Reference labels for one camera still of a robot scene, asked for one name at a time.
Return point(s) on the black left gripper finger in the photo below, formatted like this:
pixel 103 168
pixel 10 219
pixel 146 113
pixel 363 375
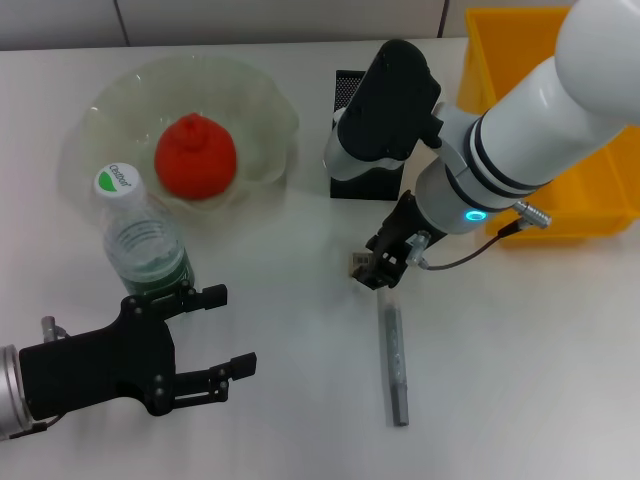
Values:
pixel 215 380
pixel 200 297

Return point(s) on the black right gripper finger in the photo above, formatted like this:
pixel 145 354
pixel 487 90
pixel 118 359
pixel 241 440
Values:
pixel 392 272
pixel 367 275

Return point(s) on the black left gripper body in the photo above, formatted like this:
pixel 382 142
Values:
pixel 100 360

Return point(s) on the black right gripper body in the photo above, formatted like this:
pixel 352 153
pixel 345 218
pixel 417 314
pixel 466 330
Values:
pixel 400 230

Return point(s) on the beige eraser with barcode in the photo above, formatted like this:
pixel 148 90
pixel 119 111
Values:
pixel 360 260

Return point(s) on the clear water bottle green label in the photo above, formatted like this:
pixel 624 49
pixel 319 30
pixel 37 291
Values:
pixel 145 250

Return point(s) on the grey glitter pen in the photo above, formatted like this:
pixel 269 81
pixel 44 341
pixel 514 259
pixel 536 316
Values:
pixel 395 350

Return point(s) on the mint green pen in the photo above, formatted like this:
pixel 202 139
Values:
pixel 339 116

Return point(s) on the red-orange citrus fruit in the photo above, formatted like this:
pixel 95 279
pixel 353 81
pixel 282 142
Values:
pixel 195 155

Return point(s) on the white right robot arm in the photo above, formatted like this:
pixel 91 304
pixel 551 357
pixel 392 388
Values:
pixel 525 140

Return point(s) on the black mesh pen holder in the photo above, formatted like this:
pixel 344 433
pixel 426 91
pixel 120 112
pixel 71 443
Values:
pixel 347 85

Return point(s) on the pale green glass fruit plate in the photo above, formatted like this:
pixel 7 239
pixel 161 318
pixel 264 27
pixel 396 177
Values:
pixel 225 90

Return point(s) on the yellow plastic bin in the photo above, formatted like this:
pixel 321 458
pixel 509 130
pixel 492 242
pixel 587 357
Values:
pixel 600 195

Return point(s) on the black right wrist camera housing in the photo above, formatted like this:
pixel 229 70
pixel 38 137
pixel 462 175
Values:
pixel 390 110

